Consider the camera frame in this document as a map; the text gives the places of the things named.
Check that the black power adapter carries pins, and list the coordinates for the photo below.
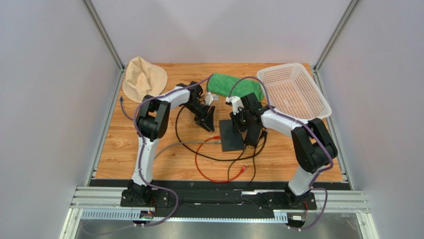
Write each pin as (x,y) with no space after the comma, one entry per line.
(252,135)

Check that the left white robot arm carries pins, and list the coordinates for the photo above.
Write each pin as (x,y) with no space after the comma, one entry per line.
(151,122)

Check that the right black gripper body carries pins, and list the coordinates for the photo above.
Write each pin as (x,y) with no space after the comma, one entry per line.
(251,131)

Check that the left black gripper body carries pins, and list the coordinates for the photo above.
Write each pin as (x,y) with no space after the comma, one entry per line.
(197,109)

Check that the white plastic basket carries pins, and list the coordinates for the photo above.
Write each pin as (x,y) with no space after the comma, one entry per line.
(293,91)

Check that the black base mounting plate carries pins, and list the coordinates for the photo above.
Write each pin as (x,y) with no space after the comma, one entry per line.
(204,199)

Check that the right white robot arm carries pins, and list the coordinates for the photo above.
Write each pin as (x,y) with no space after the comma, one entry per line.
(313,145)

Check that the black network switch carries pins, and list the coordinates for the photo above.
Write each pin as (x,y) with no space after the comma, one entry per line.
(230,140)

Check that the green cloth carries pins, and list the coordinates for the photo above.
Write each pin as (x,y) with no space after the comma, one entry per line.
(222,84)

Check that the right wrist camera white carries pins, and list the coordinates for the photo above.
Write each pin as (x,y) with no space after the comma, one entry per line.
(236,104)

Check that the beige bucket hat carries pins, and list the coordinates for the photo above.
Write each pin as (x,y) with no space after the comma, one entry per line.
(143,78)

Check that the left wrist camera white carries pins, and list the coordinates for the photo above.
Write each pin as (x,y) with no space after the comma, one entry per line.
(209,98)

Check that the aluminium frame rail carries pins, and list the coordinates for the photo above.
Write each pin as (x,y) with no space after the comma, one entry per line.
(97,203)

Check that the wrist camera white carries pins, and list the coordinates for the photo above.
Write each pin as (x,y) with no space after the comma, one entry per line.
(236,104)
(209,98)

